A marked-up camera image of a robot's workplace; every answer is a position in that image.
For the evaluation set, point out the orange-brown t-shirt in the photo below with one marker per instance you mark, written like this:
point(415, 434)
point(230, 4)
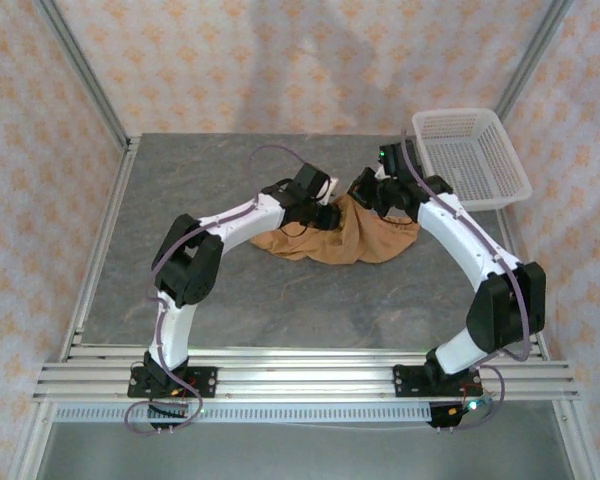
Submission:
point(350, 245)

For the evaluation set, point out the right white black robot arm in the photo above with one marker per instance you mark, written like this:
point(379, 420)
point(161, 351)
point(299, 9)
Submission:
point(455, 235)

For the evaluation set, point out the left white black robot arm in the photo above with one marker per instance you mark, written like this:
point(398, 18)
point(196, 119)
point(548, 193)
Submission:
point(245, 220)

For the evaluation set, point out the white plastic mesh basket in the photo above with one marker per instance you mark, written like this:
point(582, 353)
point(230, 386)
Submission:
point(480, 155)

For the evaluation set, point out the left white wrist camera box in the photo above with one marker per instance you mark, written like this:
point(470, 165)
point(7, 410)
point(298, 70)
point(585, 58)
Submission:
point(331, 187)

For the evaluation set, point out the aluminium table side rail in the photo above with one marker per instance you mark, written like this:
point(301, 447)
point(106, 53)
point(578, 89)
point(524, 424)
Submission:
point(117, 190)
point(507, 235)

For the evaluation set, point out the wide aluminium mounting rail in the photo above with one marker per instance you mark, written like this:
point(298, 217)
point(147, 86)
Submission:
point(305, 375)

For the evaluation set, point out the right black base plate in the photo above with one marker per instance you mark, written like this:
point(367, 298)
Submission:
point(407, 382)

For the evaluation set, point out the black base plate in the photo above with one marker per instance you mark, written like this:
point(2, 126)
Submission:
point(202, 382)
point(407, 382)

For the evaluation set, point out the aluminium upright post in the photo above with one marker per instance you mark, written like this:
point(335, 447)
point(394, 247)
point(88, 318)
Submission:
point(531, 60)
point(83, 70)

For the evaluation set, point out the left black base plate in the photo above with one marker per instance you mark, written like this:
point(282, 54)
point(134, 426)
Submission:
point(202, 382)

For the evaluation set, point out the aluminium frame leg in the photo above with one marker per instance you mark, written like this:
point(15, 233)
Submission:
point(577, 440)
point(32, 440)

